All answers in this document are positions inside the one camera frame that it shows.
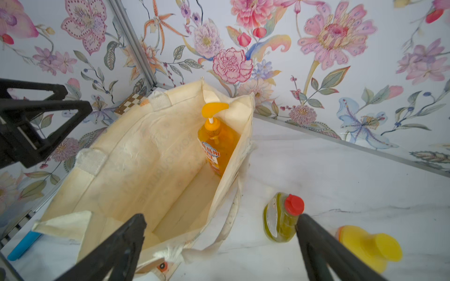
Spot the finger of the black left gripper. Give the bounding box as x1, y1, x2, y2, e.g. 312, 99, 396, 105
1, 78, 68, 102
1, 99, 92, 169

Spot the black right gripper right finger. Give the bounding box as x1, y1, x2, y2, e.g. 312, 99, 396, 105
296, 214, 385, 281

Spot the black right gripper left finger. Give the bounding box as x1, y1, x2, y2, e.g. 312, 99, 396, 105
58, 214, 146, 281

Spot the cream canvas shopping bag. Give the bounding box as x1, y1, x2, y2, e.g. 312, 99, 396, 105
33, 80, 255, 274

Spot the large orange pump soap bottle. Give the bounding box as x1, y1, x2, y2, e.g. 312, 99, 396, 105
198, 103, 240, 177

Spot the orange bottle yellow cap rear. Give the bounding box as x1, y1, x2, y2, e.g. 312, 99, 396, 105
335, 226, 403, 274

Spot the wooden chess board box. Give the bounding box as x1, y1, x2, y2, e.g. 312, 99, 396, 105
114, 94, 145, 116

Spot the blue tube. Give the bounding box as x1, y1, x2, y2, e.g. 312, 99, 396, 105
7, 231, 42, 261

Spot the aluminium corner post left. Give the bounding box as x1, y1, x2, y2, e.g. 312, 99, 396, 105
108, 0, 157, 89

